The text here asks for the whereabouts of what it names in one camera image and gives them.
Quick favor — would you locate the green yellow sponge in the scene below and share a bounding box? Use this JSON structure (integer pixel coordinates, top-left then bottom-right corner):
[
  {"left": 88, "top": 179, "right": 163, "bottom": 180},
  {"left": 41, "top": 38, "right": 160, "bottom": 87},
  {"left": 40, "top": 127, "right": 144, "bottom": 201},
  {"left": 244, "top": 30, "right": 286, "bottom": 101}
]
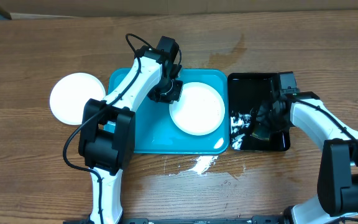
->
[{"left": 252, "top": 126, "right": 270, "bottom": 141}]

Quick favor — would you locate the white plate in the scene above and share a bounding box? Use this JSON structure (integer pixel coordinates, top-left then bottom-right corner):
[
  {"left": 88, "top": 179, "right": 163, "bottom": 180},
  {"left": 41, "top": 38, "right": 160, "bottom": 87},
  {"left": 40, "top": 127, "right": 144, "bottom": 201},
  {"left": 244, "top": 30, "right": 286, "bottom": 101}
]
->
[
  {"left": 169, "top": 82, "right": 225, "bottom": 136},
  {"left": 49, "top": 73, "right": 106, "bottom": 125}
]

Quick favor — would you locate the white plate top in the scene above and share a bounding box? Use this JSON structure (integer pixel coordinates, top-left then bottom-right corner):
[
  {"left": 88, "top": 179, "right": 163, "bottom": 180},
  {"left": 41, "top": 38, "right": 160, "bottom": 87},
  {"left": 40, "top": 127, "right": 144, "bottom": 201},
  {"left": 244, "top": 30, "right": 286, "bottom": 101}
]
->
[{"left": 49, "top": 73, "right": 106, "bottom": 125}]

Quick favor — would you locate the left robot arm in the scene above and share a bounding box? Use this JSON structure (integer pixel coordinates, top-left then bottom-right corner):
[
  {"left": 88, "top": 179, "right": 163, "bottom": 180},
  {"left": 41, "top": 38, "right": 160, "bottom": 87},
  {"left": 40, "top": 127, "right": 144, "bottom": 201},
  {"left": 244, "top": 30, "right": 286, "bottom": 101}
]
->
[{"left": 75, "top": 46, "right": 183, "bottom": 223}]

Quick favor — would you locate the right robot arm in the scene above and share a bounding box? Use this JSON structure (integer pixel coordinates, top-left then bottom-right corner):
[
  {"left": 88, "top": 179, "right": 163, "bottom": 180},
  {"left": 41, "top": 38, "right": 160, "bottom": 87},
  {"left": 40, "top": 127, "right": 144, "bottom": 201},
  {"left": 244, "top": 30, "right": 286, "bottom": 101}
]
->
[{"left": 250, "top": 91, "right": 358, "bottom": 223}]

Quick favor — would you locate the black plastic tray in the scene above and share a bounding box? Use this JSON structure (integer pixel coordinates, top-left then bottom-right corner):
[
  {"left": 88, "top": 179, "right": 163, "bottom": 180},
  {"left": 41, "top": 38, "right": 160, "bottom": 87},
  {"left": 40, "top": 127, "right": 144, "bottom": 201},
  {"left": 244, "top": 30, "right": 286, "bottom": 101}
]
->
[{"left": 227, "top": 73, "right": 291, "bottom": 151}]

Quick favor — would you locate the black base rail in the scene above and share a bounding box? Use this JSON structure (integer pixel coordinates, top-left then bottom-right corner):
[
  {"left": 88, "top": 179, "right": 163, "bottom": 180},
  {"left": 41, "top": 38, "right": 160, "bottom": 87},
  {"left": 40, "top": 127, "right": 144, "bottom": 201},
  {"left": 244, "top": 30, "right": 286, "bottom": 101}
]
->
[{"left": 63, "top": 214, "right": 291, "bottom": 224}]

